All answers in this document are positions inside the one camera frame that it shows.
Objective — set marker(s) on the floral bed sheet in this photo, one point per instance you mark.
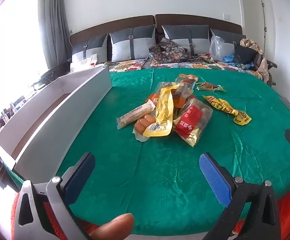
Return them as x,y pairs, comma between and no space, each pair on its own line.
130,66

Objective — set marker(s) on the green label snack packet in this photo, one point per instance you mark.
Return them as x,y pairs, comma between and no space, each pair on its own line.
210,86

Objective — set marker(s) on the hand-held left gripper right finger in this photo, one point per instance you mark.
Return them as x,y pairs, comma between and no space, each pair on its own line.
213,177

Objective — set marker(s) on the clear brown meat packet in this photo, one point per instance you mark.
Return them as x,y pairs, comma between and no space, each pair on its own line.
186,90

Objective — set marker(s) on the blue cloth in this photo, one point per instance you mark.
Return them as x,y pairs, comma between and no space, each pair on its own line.
228,58

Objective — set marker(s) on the red label clear snack packet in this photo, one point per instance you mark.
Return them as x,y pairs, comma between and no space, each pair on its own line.
190,120

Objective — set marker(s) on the white wall switch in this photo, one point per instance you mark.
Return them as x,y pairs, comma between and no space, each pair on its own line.
226,16

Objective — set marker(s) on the yellow chicken feet packet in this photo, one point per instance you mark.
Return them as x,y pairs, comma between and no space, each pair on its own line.
222,106

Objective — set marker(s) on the beige patterned cloth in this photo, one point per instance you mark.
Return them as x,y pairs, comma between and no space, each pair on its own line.
252,45

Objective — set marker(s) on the long yellow snack packet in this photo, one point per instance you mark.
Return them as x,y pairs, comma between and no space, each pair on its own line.
163,107

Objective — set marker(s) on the roll cake packet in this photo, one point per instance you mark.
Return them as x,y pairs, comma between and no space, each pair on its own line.
135,113

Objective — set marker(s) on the dark wooden chair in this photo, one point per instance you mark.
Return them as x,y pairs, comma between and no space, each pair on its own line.
270,66

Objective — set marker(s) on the person's left hand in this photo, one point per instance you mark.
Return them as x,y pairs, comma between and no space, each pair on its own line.
115,227

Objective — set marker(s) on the grey curtain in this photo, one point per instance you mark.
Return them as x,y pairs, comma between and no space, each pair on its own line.
56,25

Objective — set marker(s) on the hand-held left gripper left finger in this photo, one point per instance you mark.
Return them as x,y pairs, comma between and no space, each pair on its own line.
81,177

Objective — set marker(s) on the dark cloth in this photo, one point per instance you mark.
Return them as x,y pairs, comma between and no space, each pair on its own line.
57,70

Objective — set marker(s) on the orange snack packet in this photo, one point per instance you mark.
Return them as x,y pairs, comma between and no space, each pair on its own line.
154,97

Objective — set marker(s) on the dark floral cushion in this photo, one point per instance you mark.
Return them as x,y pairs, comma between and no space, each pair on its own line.
165,52

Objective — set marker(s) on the green satin cloth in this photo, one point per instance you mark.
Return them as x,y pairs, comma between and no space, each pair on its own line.
160,180

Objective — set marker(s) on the clear packet of small sausages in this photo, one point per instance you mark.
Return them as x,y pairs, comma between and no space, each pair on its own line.
141,125

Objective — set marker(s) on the clear plastic bag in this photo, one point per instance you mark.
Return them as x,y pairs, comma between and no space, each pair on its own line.
217,48

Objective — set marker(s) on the white cardboard box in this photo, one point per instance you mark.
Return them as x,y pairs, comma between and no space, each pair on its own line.
60,120

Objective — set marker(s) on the white tote bag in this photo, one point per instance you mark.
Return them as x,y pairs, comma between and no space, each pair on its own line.
83,63

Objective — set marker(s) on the orange sausage packet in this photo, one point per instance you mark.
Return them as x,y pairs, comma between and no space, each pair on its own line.
178,102
187,77

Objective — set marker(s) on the black bag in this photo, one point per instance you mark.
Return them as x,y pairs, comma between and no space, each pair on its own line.
245,53

